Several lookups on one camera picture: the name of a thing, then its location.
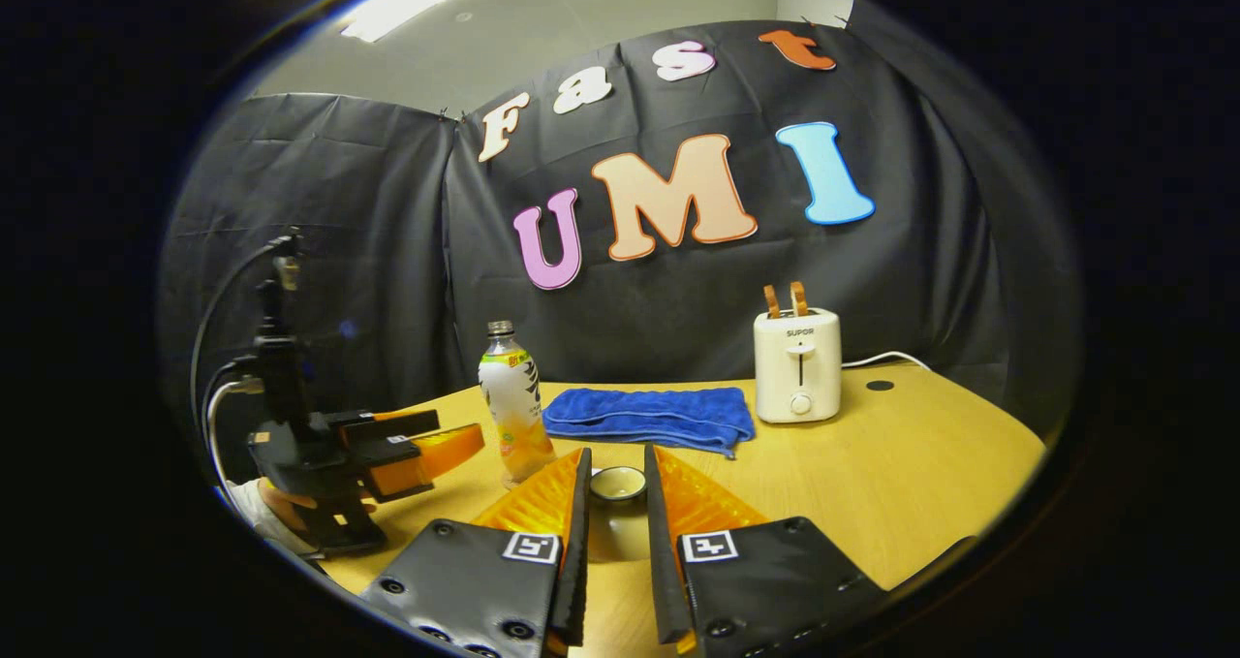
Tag white toaster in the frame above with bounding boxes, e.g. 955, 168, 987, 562
753, 308, 843, 425

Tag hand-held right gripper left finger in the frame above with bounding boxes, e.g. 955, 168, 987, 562
357, 446, 595, 658

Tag white toaster cable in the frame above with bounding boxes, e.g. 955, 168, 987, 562
840, 350, 934, 374

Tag blue towel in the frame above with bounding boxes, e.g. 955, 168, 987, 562
542, 386, 758, 459

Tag clear water bottle white label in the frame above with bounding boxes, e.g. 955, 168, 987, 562
477, 320, 559, 490

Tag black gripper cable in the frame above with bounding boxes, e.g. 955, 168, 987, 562
190, 235, 294, 419

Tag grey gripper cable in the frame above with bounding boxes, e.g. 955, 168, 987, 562
201, 376, 265, 506

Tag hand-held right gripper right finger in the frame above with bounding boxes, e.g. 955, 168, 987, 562
643, 444, 888, 658

